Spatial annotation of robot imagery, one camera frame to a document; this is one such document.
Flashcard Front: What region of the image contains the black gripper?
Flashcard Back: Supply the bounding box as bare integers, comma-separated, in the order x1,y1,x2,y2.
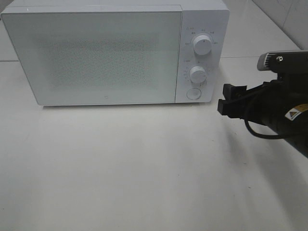
218,79,308,135

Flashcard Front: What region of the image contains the round door release button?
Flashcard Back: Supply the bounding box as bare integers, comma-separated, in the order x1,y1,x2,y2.
186,88,201,100

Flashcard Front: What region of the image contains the white timer knob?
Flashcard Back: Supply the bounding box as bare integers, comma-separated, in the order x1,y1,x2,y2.
189,66,207,84

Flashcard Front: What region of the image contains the white microwave door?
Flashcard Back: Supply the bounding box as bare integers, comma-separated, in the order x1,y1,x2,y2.
2,12,181,106

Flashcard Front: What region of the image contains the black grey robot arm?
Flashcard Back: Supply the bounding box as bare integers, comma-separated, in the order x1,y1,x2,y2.
218,80,308,156

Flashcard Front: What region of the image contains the upper white power knob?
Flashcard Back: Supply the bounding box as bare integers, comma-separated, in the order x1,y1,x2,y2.
192,33,213,55

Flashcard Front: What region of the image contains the white microwave oven body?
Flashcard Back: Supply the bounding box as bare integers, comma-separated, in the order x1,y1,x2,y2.
0,0,230,103

